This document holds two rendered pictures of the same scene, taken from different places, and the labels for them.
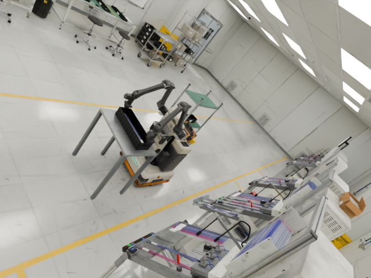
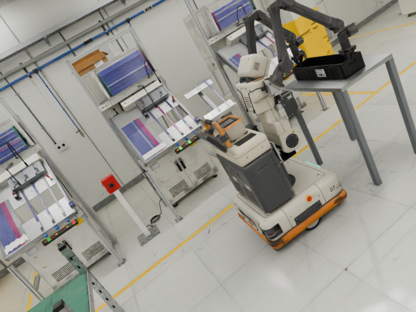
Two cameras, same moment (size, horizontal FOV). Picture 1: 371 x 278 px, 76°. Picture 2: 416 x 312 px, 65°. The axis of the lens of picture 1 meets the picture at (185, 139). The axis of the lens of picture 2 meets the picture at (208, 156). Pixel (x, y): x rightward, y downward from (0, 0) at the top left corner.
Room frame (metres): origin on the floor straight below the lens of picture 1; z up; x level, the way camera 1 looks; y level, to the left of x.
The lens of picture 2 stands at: (4.62, 1.66, 1.55)
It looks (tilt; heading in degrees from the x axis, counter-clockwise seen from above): 20 degrees down; 232
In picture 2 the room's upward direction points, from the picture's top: 31 degrees counter-clockwise
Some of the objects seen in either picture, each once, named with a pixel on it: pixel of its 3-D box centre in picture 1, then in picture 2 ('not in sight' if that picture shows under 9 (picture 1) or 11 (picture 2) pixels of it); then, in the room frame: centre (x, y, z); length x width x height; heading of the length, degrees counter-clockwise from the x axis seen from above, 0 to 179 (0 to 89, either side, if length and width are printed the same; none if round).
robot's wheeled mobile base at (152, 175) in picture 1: (148, 163); (283, 197); (3.01, 0.17, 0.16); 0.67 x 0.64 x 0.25; 151
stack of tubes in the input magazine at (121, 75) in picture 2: (302, 194); (125, 73); (2.61, -1.40, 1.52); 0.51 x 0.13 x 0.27; 156
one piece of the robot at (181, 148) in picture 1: (168, 145); (250, 159); (3.09, 0.13, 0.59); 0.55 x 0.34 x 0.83; 61
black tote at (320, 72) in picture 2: (133, 128); (325, 67); (2.35, 0.53, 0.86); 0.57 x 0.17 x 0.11; 62
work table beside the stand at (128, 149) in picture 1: (112, 154); (348, 117); (2.33, 0.54, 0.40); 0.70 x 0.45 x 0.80; 62
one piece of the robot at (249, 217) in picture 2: not in sight; (247, 216); (3.31, 0.03, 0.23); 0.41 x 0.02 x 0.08; 61
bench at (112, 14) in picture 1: (94, 19); not in sight; (5.73, 3.68, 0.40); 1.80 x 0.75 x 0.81; 156
